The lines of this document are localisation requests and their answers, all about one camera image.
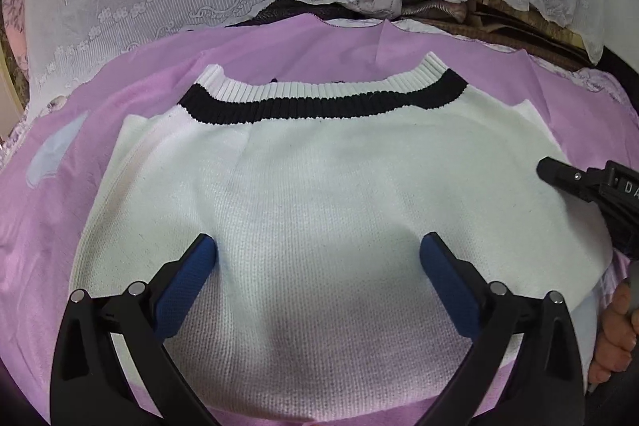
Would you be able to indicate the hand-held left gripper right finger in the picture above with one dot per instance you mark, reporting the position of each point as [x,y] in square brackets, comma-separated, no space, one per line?
[449,291]

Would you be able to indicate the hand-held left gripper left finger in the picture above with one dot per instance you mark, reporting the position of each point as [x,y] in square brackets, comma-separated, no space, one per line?
[184,289]

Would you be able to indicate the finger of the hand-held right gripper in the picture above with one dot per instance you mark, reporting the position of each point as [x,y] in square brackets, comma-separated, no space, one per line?
[566,176]

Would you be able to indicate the white sweater with black stripes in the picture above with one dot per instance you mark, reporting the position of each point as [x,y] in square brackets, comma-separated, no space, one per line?
[329,186]

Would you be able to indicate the person's right hand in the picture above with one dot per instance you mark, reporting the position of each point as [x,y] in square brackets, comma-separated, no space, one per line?
[611,341]

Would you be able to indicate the pink bed sheet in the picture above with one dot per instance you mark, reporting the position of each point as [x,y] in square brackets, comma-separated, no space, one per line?
[65,256]

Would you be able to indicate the brown patterned fabric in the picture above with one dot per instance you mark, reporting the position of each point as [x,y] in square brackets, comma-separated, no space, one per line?
[529,29]

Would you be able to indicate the white padded garment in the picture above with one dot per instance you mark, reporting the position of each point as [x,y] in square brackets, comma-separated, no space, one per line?
[377,2]

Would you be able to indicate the dark knitted fabric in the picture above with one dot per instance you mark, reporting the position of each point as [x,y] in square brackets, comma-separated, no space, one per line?
[294,12]

